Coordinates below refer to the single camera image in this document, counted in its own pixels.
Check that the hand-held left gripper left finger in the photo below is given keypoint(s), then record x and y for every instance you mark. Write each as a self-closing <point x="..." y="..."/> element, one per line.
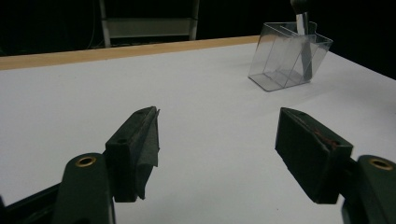
<point x="130" y="155"/>

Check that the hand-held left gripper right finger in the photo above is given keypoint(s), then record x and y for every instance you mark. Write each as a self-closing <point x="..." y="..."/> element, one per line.
<point x="311" y="155"/>

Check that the clear plastic organizer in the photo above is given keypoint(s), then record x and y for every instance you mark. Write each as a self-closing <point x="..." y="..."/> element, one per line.
<point x="277" y="62"/>

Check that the black makeup brush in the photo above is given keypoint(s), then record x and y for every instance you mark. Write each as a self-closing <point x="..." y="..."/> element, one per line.
<point x="302" y="23"/>

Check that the white table sheet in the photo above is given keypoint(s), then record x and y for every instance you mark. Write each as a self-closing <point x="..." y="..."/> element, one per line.
<point x="202" y="93"/>

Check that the white metal desk frame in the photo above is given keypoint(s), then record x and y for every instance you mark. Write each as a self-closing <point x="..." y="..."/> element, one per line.
<point x="146" y="28"/>

